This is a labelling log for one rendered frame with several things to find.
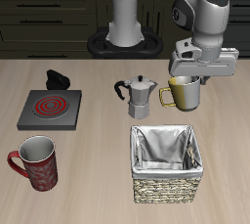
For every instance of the white and yellow mug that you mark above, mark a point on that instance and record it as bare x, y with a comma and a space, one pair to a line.
187, 96

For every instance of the dark kitchen cupboards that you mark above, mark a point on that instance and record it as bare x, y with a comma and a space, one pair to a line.
49, 32

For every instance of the white lined wicker basket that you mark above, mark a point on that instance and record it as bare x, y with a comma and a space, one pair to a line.
166, 166

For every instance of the silver moka pot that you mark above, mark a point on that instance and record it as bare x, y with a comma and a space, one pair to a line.
139, 99

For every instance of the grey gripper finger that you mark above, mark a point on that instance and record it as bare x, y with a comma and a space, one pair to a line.
205, 80

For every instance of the dark grey stove plate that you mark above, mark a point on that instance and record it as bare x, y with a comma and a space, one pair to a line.
49, 110

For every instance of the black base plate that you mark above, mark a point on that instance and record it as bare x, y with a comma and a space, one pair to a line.
97, 47

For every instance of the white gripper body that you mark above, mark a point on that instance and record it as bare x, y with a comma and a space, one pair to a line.
208, 68

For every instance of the red patterned mug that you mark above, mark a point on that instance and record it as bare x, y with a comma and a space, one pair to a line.
40, 169

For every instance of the round black knob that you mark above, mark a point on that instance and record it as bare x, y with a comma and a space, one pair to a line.
58, 80

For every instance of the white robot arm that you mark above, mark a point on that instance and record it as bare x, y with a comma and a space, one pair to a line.
125, 16

